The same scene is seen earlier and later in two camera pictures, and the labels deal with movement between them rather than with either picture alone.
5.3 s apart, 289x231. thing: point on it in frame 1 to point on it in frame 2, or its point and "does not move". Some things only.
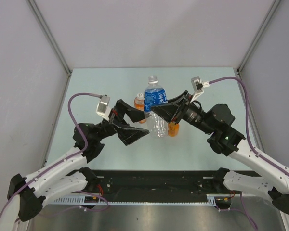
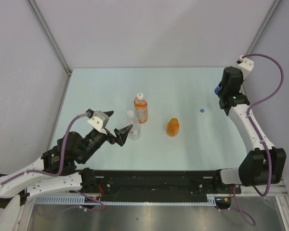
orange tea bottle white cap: [138, 104] does not move
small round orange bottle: [173, 129] does not move
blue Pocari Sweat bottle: [155, 94] to [217, 89]
